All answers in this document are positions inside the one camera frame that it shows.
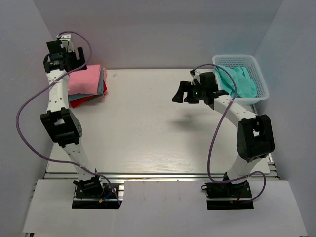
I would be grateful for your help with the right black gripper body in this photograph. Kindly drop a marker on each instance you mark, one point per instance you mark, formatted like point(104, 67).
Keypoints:
point(187, 91)

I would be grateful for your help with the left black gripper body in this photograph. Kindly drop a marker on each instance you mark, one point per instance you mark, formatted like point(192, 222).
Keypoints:
point(65, 55)

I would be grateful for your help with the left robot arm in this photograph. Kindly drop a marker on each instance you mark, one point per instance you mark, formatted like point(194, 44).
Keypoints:
point(60, 123)

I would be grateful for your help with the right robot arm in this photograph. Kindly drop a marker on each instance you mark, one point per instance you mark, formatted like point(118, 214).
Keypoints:
point(254, 133)

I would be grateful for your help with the folded light pink t shirt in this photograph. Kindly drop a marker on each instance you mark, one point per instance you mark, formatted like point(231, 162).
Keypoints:
point(104, 70)

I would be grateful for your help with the folded blue-grey t shirt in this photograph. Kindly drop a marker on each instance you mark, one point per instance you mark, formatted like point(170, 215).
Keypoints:
point(100, 84)

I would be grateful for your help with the folded red t shirt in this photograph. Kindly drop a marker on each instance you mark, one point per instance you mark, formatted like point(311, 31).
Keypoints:
point(78, 99)

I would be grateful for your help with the teal t shirt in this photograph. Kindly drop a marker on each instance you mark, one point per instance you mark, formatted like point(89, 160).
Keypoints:
point(246, 87)

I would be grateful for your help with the white plastic basket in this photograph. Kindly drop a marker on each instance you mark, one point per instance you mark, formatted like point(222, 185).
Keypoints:
point(248, 61)

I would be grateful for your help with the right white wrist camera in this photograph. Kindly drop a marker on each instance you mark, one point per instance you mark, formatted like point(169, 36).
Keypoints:
point(196, 77)

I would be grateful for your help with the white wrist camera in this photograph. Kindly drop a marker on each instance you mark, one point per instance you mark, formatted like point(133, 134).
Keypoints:
point(66, 40)
point(196, 77)

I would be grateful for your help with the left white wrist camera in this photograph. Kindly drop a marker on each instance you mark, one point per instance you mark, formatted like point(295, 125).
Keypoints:
point(66, 40)

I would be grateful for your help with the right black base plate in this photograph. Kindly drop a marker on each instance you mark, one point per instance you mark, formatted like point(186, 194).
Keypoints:
point(228, 196)

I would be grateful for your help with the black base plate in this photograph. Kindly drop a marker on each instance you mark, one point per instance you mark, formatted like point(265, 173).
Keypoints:
point(104, 199)
point(228, 196)

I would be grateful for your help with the aluminium table rail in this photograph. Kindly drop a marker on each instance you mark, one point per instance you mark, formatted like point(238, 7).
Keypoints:
point(130, 176)

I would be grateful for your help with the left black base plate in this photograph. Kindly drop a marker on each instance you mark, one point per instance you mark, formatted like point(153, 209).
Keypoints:
point(104, 199)

